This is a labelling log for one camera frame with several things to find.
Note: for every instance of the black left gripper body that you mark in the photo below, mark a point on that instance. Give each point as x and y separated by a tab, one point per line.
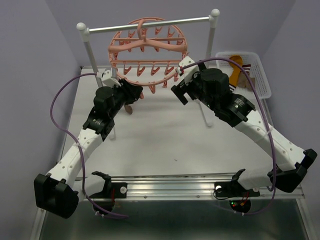
123	95

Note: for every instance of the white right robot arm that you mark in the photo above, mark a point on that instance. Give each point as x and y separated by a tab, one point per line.
290	163

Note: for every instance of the pink round clip hanger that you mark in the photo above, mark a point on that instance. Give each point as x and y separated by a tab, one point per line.
148	56

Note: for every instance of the white clothes rack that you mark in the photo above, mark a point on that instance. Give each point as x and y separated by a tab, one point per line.
85	32

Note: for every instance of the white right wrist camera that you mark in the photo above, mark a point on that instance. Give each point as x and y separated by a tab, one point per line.
186	68

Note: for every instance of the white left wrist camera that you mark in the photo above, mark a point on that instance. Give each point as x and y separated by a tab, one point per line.
109	77

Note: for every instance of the mustard yellow sock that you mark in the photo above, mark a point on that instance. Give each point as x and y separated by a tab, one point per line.
234	77

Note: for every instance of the brown striped sock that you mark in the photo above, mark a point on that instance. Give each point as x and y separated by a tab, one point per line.
128	109

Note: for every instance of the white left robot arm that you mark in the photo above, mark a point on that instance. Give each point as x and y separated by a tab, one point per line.
56	191

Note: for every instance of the brown sock in basket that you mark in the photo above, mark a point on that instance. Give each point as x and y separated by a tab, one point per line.
243	82

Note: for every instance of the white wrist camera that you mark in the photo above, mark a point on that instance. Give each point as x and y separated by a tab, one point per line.
109	77
186	68

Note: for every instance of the white plastic basket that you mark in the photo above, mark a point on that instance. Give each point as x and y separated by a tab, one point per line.
254	68

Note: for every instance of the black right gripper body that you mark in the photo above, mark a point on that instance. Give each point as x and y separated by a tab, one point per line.
194	88

